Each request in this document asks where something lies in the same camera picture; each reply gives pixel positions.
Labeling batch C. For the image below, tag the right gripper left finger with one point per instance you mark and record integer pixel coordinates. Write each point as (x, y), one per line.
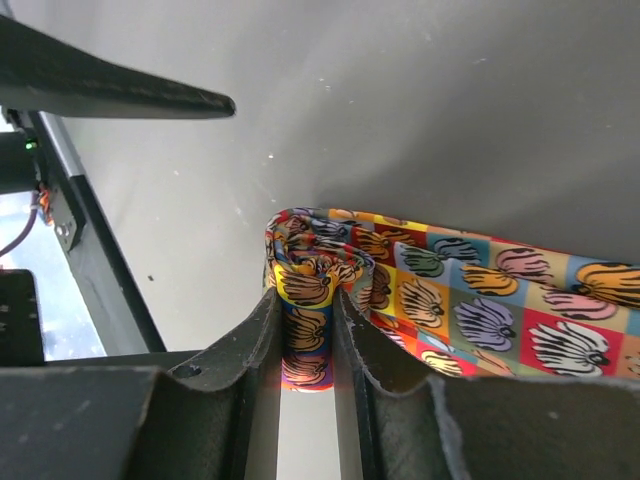
(213, 414)

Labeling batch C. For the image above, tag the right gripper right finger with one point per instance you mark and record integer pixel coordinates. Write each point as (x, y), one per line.
(399, 419)

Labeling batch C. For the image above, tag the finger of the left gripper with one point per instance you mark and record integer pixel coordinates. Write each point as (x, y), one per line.
(41, 73)

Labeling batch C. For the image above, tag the colourful banana print tie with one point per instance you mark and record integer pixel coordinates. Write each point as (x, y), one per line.
(465, 304)

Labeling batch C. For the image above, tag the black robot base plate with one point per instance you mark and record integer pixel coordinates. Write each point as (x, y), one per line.
(67, 294)

